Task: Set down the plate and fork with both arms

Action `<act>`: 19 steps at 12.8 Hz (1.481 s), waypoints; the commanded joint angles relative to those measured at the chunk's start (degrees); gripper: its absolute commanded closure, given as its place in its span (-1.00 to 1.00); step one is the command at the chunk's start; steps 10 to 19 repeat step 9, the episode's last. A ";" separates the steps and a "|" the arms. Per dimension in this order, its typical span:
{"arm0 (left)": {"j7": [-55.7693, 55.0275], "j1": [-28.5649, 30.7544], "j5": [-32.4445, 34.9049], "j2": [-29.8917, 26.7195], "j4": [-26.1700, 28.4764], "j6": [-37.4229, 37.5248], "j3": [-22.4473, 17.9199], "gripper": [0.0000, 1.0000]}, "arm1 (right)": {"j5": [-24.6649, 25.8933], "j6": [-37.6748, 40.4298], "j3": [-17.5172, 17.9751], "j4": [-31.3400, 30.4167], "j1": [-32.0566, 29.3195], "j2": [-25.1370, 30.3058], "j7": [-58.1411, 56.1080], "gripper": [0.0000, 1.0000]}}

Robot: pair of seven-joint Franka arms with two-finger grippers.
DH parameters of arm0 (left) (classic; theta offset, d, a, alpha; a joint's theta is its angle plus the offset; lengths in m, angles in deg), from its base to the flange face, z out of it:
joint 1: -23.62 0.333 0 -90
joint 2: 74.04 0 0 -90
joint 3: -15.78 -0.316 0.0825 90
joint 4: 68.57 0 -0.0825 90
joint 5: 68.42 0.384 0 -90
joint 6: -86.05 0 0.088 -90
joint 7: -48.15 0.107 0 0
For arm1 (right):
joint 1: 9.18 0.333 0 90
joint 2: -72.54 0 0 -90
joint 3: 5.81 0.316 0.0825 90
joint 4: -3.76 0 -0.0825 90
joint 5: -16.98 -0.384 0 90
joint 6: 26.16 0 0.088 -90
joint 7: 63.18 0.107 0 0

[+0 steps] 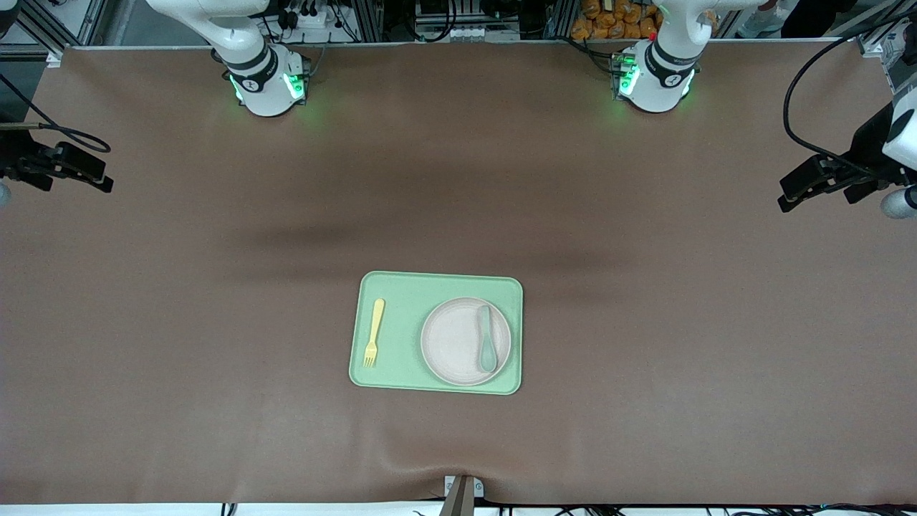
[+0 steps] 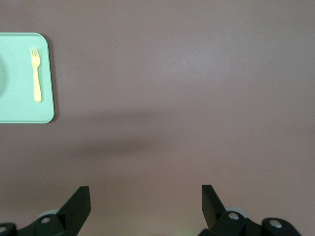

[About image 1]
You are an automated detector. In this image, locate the yellow plastic fork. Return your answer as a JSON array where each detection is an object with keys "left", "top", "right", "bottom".
[{"left": 363, "top": 298, "right": 386, "bottom": 368}]

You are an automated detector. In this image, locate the white speckled round plate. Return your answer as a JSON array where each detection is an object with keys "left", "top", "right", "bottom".
[{"left": 421, "top": 297, "right": 512, "bottom": 387}]

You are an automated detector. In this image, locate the white blue corner device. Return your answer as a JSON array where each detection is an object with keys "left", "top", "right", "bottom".
[{"left": 858, "top": 18, "right": 917, "bottom": 94}]

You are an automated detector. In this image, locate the orange snack bags pile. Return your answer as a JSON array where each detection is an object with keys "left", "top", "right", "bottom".
[{"left": 571, "top": 0, "right": 663, "bottom": 41}]

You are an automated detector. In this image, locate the white power strip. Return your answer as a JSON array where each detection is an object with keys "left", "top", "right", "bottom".
[{"left": 283, "top": 4, "right": 346, "bottom": 38}]

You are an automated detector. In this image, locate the teal plastic spoon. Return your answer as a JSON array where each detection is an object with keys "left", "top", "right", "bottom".
[{"left": 476, "top": 305, "right": 499, "bottom": 373}]

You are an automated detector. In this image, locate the mint green rectangular tray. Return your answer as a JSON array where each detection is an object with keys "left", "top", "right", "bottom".
[{"left": 349, "top": 270, "right": 524, "bottom": 396}]

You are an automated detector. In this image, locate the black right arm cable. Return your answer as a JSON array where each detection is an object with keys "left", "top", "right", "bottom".
[{"left": 0, "top": 74, "right": 112, "bottom": 155}]

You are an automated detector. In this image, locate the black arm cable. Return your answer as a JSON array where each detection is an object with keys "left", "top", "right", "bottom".
[
  {"left": 783, "top": 25, "right": 900, "bottom": 176},
  {"left": 0, "top": 74, "right": 112, "bottom": 155}
]

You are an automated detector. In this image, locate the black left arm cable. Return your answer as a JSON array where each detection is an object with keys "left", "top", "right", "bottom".
[{"left": 783, "top": 25, "right": 900, "bottom": 176}]

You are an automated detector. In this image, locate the white metal table bracket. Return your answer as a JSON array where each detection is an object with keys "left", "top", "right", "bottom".
[{"left": 443, "top": 475, "right": 485, "bottom": 499}]

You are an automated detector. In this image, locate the grey camera mount pole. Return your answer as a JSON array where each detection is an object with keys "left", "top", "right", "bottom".
[{"left": 438, "top": 476, "right": 475, "bottom": 516}]

